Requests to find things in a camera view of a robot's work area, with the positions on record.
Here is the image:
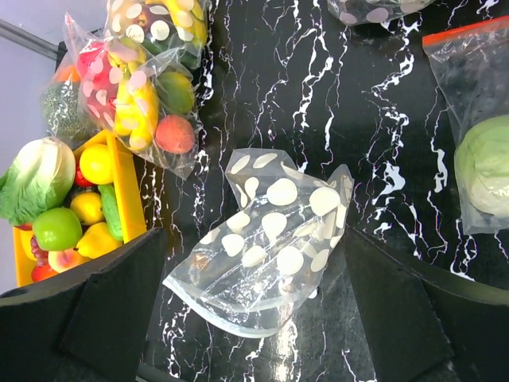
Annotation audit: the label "yellow fake apple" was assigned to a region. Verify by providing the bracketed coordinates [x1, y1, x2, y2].
[80, 144, 114, 185]

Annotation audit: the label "pink yellow fake peach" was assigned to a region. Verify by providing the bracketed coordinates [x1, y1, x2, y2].
[48, 248, 90, 273]

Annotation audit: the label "purple fake grapes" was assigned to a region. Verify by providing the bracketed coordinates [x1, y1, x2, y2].
[30, 236, 49, 267]

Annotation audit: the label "clear bag with melon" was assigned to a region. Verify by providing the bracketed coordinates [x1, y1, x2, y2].
[41, 53, 98, 150]

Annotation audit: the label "yellow plastic tray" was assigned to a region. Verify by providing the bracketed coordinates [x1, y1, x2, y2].
[13, 131, 147, 287]

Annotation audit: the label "orange fake orange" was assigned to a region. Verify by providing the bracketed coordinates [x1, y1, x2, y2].
[31, 263, 57, 283]

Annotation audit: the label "green fake bitter gourd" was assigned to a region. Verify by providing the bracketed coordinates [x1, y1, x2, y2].
[98, 184, 123, 242]

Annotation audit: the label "polka dot zip bag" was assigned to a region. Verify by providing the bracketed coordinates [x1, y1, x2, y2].
[64, 0, 208, 179]

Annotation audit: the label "green fake lettuce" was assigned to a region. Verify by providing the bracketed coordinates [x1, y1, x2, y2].
[1, 137, 76, 226]

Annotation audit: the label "right bag with banana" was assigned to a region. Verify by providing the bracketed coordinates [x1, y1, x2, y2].
[422, 16, 508, 235]

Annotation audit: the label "green fake apple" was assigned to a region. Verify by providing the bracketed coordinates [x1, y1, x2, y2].
[33, 207, 83, 251]

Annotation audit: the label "yellow fake pear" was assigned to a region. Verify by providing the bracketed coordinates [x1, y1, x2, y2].
[76, 222, 122, 259]

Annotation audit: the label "far right dotted bag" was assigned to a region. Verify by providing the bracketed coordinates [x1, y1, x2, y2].
[327, 0, 433, 25]

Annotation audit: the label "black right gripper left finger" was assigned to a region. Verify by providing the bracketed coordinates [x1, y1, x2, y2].
[1, 228, 166, 381]

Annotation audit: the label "yellow fake lemon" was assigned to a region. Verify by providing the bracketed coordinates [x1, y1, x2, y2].
[70, 192, 104, 226]

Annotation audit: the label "red wax apple fake fruit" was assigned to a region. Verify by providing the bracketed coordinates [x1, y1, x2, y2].
[74, 167, 95, 189]

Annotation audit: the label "red fake tomato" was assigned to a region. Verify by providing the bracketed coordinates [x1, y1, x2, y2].
[16, 223, 32, 231]

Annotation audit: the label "clear zip top bag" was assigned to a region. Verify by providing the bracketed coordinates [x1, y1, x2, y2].
[163, 148, 354, 338]

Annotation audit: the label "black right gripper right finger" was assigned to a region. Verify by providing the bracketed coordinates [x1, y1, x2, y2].
[345, 228, 508, 381]

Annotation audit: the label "fake yellow banana bunch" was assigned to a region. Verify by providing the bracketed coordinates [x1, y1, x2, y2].
[107, 37, 159, 152]

